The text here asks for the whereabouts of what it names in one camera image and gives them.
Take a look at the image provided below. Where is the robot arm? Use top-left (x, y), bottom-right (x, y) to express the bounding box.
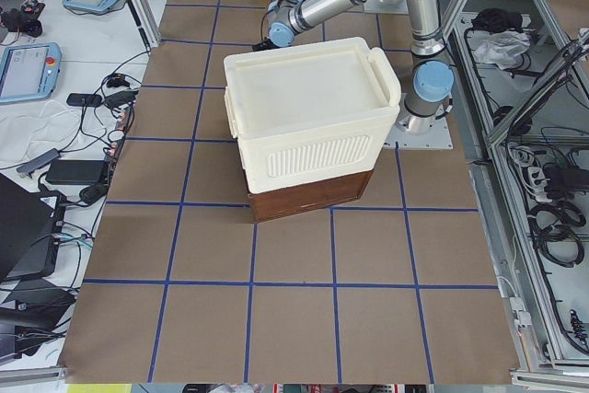
top-left (262, 0), bottom-right (455, 149)

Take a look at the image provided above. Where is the dark wooden drawer cabinet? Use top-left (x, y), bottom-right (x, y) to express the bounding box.
top-left (248, 169), bottom-right (374, 222)

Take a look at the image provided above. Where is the cream plastic storage box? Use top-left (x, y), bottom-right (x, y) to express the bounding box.
top-left (224, 37), bottom-right (401, 194)

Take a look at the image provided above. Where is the black power brick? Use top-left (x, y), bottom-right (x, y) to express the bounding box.
top-left (45, 159), bottom-right (105, 185)

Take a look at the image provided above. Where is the white crumpled cloth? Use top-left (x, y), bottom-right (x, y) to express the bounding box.
top-left (473, 30), bottom-right (531, 70)

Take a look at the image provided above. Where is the black laptop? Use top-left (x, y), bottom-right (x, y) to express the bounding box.
top-left (1, 176), bottom-right (65, 283)

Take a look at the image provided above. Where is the blue teach pendant lower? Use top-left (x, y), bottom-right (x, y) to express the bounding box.
top-left (1, 42), bottom-right (62, 104)

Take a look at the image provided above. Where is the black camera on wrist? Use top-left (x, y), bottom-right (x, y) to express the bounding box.
top-left (251, 39), bottom-right (276, 52)

